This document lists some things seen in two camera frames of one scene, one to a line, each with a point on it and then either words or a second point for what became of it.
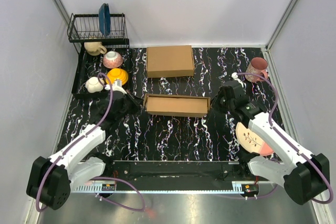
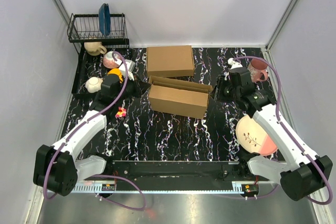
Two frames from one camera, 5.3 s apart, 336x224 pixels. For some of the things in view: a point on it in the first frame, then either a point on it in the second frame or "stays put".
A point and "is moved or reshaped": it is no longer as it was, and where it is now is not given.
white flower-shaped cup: [93, 84] stays put
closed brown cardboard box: [175, 61] stays put
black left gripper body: [128, 108] to [122, 98]
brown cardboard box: [176, 105] is moved or reshaped
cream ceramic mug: [94, 48] stays put
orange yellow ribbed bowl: [115, 74] stays put
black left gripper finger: [136, 102] to [135, 88]
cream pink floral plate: [251, 141] stays put
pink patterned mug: [256, 66] stays put
